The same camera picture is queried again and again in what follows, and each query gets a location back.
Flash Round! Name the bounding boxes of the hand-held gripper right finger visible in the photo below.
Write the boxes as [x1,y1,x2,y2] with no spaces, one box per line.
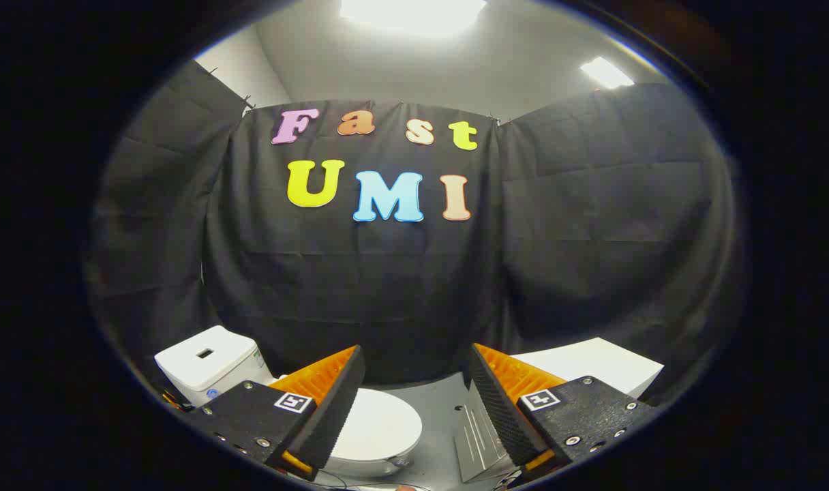
[466,343,661,488]

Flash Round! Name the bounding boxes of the grey panelled cabinet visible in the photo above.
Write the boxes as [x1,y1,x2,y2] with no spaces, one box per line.
[453,338,664,483]

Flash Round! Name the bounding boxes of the black backdrop cloth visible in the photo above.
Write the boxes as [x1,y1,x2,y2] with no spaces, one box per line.
[87,60,739,410]

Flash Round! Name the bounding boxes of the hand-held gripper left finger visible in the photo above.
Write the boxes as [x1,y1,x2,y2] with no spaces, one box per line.
[183,344,366,481]

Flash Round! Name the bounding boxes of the large ceiling light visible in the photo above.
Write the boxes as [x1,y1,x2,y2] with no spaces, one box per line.
[338,0,489,35]

